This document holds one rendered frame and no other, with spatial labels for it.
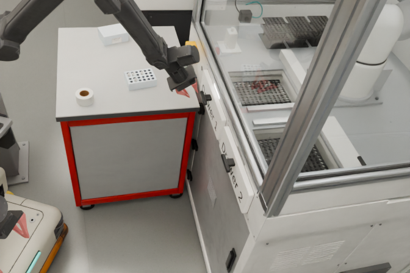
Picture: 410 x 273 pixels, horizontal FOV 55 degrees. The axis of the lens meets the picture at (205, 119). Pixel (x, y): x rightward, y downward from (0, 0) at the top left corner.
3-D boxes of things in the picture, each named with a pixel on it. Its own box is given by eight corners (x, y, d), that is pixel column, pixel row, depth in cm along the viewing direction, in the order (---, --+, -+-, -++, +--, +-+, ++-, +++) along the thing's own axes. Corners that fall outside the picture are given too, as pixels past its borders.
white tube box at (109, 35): (104, 46, 187) (104, 36, 183) (97, 36, 192) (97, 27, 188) (129, 41, 192) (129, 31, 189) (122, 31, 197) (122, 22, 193)
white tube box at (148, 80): (129, 91, 167) (129, 83, 164) (124, 78, 172) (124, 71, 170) (156, 86, 171) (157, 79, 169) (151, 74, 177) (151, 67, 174)
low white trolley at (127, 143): (75, 217, 205) (55, 116, 151) (74, 131, 246) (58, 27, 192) (183, 203, 220) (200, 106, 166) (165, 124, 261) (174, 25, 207)
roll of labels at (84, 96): (94, 94, 163) (93, 87, 160) (93, 106, 158) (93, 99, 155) (76, 94, 161) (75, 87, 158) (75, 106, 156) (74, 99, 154)
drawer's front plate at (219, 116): (216, 141, 146) (221, 120, 138) (199, 89, 165) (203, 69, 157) (221, 140, 146) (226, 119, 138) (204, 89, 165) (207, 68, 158)
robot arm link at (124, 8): (86, -44, 85) (86, -1, 82) (111, -50, 84) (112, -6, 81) (151, 43, 126) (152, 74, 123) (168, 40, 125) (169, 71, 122)
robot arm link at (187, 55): (149, 38, 122) (150, 64, 119) (181, 28, 117) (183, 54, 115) (168, 53, 132) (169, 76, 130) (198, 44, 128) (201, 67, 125)
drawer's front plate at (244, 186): (241, 214, 125) (249, 195, 117) (218, 145, 144) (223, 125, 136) (246, 213, 125) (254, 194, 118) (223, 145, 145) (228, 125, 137)
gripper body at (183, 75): (198, 78, 132) (188, 64, 126) (172, 93, 133) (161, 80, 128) (193, 67, 136) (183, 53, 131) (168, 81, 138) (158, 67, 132)
